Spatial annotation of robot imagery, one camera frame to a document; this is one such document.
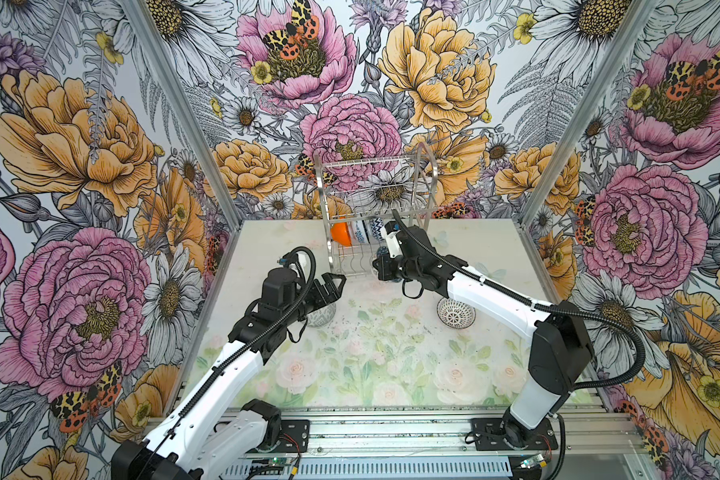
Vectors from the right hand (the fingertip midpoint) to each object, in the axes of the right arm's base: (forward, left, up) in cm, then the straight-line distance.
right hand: (375, 272), depth 84 cm
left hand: (-8, +11, +2) cm, 13 cm away
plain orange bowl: (+22, +11, -7) cm, 25 cm away
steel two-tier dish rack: (+41, +4, -6) cm, 42 cm away
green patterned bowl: (-4, +17, -17) cm, 24 cm away
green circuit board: (-40, +26, -19) cm, 51 cm away
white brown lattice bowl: (-4, -25, -17) cm, 31 cm away
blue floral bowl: (+21, +4, -6) cm, 23 cm away
